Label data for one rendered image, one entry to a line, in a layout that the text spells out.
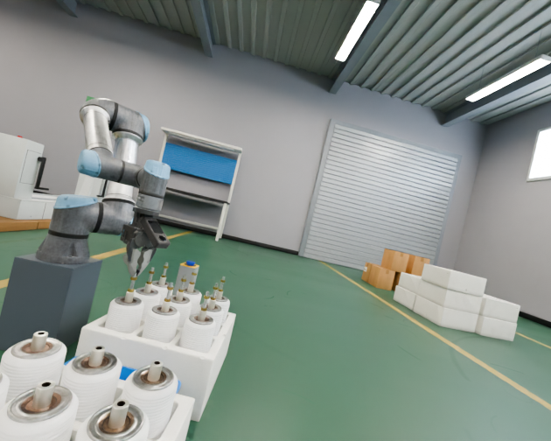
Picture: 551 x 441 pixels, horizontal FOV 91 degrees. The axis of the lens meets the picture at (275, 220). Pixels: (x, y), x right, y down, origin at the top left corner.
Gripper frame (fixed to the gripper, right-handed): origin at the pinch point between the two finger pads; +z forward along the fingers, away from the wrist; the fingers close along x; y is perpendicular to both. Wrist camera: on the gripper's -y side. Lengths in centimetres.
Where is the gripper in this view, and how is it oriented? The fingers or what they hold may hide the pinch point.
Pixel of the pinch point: (136, 272)
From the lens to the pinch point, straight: 96.1
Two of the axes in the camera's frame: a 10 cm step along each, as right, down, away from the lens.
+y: -8.3, -2.0, 5.2
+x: -5.1, -1.3, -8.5
